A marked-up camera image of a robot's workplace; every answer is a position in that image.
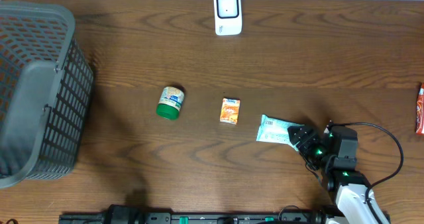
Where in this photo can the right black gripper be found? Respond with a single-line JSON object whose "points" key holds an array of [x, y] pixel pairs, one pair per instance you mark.
{"points": [[311, 138]]}

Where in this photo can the mint green wipes pack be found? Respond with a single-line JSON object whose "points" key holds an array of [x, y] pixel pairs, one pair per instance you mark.
{"points": [[275, 131]]}

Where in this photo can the orange tissue pack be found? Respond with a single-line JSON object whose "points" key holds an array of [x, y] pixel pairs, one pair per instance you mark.
{"points": [[230, 111]]}

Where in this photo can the red Top chocolate bar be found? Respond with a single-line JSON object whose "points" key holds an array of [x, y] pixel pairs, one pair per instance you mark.
{"points": [[420, 110]]}

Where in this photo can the green lid jar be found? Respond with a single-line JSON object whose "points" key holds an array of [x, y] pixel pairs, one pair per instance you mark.
{"points": [[170, 103]]}

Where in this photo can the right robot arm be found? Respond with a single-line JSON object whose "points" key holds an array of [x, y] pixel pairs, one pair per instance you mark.
{"points": [[353, 196]]}

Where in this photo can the white barcode scanner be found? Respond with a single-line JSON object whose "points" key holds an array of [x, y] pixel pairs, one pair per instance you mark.
{"points": [[228, 17]]}

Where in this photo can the grey plastic basket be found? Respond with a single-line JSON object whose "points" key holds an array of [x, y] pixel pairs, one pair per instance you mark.
{"points": [[46, 90]]}

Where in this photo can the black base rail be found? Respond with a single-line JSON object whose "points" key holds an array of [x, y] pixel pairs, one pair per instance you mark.
{"points": [[167, 218]]}

